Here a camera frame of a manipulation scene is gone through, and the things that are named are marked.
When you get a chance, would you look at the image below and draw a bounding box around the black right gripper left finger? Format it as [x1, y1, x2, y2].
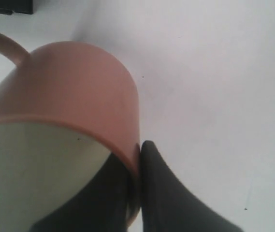
[30, 154, 130, 232]

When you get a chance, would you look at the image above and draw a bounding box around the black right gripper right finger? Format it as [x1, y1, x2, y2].
[140, 141, 241, 232]

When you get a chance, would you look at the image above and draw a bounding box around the terracotta pink mug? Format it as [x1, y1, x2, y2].
[0, 33, 140, 232]

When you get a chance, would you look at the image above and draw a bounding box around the black metal shelf rack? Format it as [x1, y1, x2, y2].
[0, 0, 33, 15]

